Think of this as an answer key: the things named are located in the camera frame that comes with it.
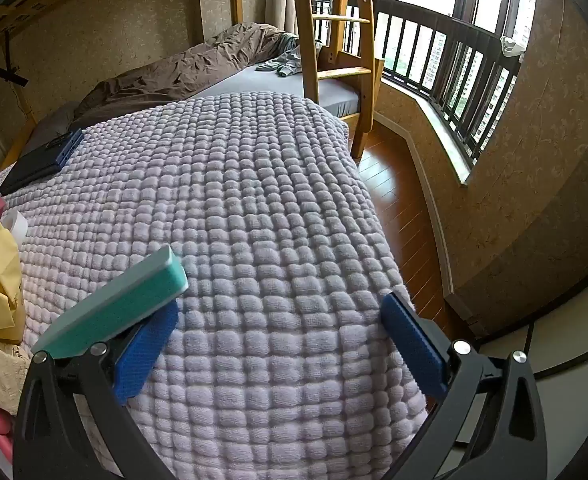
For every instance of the grey green garment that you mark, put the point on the grey green garment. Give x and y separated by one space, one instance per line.
281 62

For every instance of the wooden bunk ladder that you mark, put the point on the wooden bunk ladder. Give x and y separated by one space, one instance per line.
306 35

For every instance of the dark blue flat box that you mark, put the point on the dark blue flat box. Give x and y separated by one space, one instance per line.
38 165

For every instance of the grey pillow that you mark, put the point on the grey pillow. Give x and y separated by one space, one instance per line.
56 120

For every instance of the lavender quilted blanket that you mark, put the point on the lavender quilted blanket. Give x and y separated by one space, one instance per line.
254 210

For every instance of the white paper strip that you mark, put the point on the white paper strip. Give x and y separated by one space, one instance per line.
16 225

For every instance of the dark window railing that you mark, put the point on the dark window railing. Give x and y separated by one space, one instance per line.
454 27

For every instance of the grey mattress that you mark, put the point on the grey mattress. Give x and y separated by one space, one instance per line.
254 82

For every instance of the teal blue cardboard box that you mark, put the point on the teal blue cardboard box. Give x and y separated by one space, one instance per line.
108 305

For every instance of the small white railing holder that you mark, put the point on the small white railing holder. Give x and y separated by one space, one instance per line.
513 46

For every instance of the wooden bunk bed frame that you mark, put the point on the wooden bunk bed frame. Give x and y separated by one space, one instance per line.
369 110

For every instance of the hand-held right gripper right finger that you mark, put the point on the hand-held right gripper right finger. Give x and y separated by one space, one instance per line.
414 350

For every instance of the cream crumpled bag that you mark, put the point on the cream crumpled bag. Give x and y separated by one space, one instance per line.
6 375

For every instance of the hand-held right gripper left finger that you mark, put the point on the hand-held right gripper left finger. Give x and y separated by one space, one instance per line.
143 355

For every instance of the pale grey curtain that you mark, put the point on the pale grey curtain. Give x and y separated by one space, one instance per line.
279 0

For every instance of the black wall bracket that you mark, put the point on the black wall bracket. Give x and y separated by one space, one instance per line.
8 74

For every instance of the brown duvet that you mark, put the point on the brown duvet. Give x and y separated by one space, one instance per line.
173 75

